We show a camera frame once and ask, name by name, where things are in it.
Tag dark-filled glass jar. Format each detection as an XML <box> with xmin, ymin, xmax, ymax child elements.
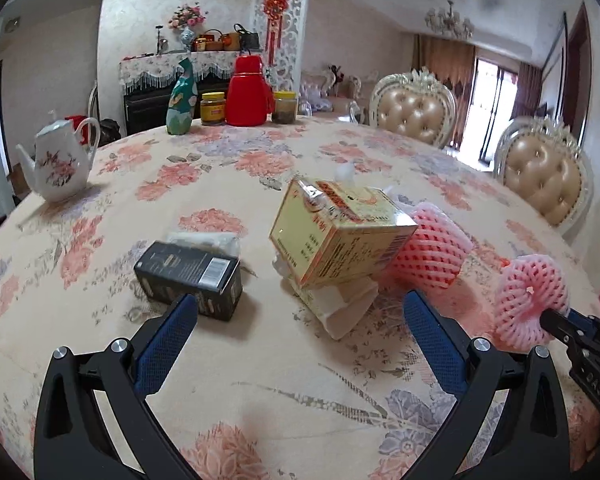
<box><xmin>271</xmin><ymin>91</ymin><xmax>299</xmax><ymax>125</ymax></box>

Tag yellow cardboard box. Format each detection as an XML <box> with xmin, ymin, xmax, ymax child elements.
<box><xmin>269</xmin><ymin>175</ymin><xmax>420</xmax><ymax>290</ymax></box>

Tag pink foam net ring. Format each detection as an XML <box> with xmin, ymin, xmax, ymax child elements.
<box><xmin>494</xmin><ymin>254</ymin><xmax>570</xmax><ymax>346</ymax></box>

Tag yellow-lid glass jar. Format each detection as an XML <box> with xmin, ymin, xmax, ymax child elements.
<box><xmin>200</xmin><ymin>92</ymin><xmax>227</xmax><ymax>127</ymax></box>

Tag floral tablecloth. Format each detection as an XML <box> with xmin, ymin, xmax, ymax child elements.
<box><xmin>0</xmin><ymin>115</ymin><xmax>600</xmax><ymax>480</ymax></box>

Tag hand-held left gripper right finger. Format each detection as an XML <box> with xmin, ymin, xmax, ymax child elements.
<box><xmin>402</xmin><ymin>290</ymin><xmax>571</xmax><ymax>480</ymax></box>

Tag vase with pink flowers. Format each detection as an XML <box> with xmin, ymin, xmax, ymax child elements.
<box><xmin>168</xmin><ymin>4</ymin><xmax>207</xmax><ymax>52</ymax></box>

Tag green painted vase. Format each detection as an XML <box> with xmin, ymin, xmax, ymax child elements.
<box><xmin>166</xmin><ymin>57</ymin><xmax>199</xmax><ymax>135</ymax></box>

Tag tufted beige dining chair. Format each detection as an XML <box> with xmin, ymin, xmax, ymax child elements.
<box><xmin>494</xmin><ymin>115</ymin><xmax>595</xmax><ymax>236</ymax></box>
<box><xmin>368</xmin><ymin>67</ymin><xmax>458</xmax><ymax>148</ymax></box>

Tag dark wooden door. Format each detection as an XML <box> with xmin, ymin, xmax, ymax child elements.
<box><xmin>562</xmin><ymin>2</ymin><xmax>593</xmax><ymax>133</ymax></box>

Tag ceiling chandelier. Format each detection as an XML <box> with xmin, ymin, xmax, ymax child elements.
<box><xmin>425</xmin><ymin>0</ymin><xmax>475</xmax><ymax>40</ymax></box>

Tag white lattice screen panel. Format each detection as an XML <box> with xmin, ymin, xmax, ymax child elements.
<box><xmin>251</xmin><ymin>0</ymin><xmax>313</xmax><ymax>93</ymax></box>

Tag brown patterned curtain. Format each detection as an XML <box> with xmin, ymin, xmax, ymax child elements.
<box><xmin>512</xmin><ymin>62</ymin><xmax>543</xmax><ymax>121</ymax></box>
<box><xmin>412</xmin><ymin>34</ymin><xmax>476</xmax><ymax>106</ymax></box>

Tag ornate white sofa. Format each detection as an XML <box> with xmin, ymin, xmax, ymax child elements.
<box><xmin>300</xmin><ymin>67</ymin><xmax>381</xmax><ymax>113</ymax></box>

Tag pink foam net sleeve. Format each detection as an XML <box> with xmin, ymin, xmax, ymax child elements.
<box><xmin>387</xmin><ymin>201</ymin><xmax>475</xmax><ymax>291</ymax></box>

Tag white floral teapot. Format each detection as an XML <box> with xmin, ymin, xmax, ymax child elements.
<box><xmin>15</xmin><ymin>110</ymin><xmax>101</xmax><ymax>203</ymax></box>

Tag clear plastic wrapper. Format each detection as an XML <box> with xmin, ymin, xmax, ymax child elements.
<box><xmin>166</xmin><ymin>231</ymin><xmax>242</xmax><ymax>261</ymax></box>

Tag floral lace piano cover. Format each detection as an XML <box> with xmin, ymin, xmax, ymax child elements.
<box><xmin>119</xmin><ymin>50</ymin><xmax>243</xmax><ymax>93</ymax></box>

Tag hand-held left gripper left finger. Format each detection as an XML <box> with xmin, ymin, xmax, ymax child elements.
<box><xmin>34</xmin><ymin>292</ymin><xmax>203</xmax><ymax>480</ymax></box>

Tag black cardboard box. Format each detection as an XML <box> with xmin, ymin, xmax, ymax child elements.
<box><xmin>133</xmin><ymin>240</ymin><xmax>244</xmax><ymax>322</ymax></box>

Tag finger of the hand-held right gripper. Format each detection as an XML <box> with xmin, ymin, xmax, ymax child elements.
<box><xmin>566</xmin><ymin>309</ymin><xmax>600</xmax><ymax>336</ymax></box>
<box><xmin>539</xmin><ymin>308</ymin><xmax>581</xmax><ymax>347</ymax></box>

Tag black handbag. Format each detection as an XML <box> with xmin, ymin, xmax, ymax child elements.
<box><xmin>233</xmin><ymin>23</ymin><xmax>261</xmax><ymax>51</ymax></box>

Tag black upright piano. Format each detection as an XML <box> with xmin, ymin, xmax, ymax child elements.
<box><xmin>124</xmin><ymin>72</ymin><xmax>241</xmax><ymax>136</ymax></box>

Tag red bags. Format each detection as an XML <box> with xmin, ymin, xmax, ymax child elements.
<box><xmin>64</xmin><ymin>114</ymin><xmax>97</xmax><ymax>133</ymax></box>

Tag glass balcony door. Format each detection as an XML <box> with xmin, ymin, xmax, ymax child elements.
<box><xmin>460</xmin><ymin>57</ymin><xmax>518</xmax><ymax>161</ymax></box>

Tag red thermos jug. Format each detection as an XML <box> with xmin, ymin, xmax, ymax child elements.
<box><xmin>225</xmin><ymin>50</ymin><xmax>275</xmax><ymax>127</ymax></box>

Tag red knot hanging ornament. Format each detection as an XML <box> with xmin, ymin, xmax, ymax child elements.
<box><xmin>261</xmin><ymin>0</ymin><xmax>289</xmax><ymax>68</ymax></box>

